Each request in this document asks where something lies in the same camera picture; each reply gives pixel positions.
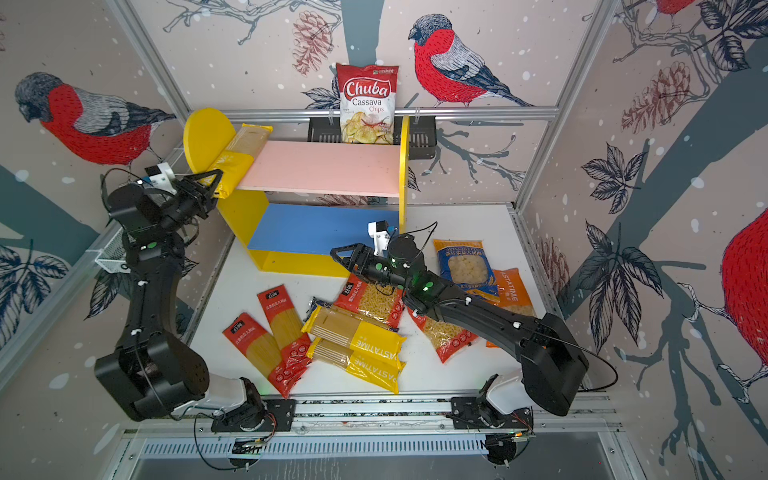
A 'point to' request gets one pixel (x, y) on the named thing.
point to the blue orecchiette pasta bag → (467, 264)
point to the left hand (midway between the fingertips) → (219, 173)
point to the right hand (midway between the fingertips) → (328, 265)
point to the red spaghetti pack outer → (260, 345)
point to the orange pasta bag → (512, 293)
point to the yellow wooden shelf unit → (303, 201)
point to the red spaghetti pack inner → (280, 312)
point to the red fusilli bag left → (382, 302)
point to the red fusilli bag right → (447, 339)
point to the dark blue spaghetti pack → (313, 305)
